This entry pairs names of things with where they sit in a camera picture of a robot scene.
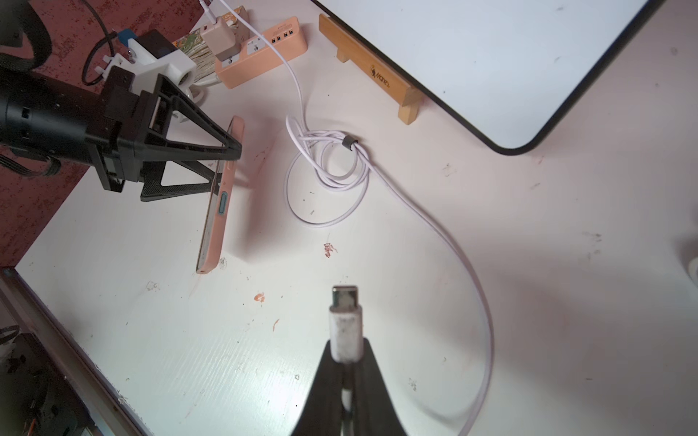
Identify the white charging cable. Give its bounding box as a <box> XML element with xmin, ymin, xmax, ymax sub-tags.
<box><xmin>198</xmin><ymin>0</ymin><xmax>496</xmax><ymax>436</ymax></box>

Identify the wooden board stand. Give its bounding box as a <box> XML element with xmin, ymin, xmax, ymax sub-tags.
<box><xmin>318</xmin><ymin>14</ymin><xmax>424</xmax><ymax>125</ymax></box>

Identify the small white phone holder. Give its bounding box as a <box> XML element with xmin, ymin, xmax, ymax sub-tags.
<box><xmin>687</xmin><ymin>256</ymin><xmax>698</xmax><ymax>286</ymax></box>

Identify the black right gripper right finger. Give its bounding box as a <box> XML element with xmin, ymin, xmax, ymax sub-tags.
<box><xmin>345</xmin><ymin>339</ymin><xmax>406</xmax><ymax>436</ymax></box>

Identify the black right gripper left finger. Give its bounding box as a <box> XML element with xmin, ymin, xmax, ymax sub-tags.
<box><xmin>292</xmin><ymin>342</ymin><xmax>345</xmax><ymax>436</ymax></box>

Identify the white board black frame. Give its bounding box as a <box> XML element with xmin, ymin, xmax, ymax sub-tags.
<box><xmin>320</xmin><ymin>1</ymin><xmax>660</xmax><ymax>156</ymax></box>

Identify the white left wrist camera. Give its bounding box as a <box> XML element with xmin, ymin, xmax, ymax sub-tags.
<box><xmin>95</xmin><ymin>30</ymin><xmax>196</xmax><ymax>99</ymax></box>

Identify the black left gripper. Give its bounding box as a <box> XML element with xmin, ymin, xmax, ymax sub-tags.
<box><xmin>85</xmin><ymin>67</ymin><xmax>242</xmax><ymax>202</ymax></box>

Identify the pink charger plug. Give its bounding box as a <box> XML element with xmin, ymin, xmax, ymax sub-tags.
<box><xmin>200</xmin><ymin>17</ymin><xmax>241</xmax><ymax>63</ymax></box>

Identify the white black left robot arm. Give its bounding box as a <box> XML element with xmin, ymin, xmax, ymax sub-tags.
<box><xmin>1</xmin><ymin>1</ymin><xmax>243</xmax><ymax>202</ymax></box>

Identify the green orange patterned book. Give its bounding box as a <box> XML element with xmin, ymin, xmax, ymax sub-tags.
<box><xmin>173</xmin><ymin>12</ymin><xmax>251</xmax><ymax>82</ymax></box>

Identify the pink power strip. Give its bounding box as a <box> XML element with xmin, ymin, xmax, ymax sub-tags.
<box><xmin>214</xmin><ymin>16</ymin><xmax>308</xmax><ymax>89</ymax></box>

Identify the black cable clip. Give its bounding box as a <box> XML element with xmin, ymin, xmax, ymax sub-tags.
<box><xmin>341</xmin><ymin>134</ymin><xmax>357</xmax><ymax>151</ymax></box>

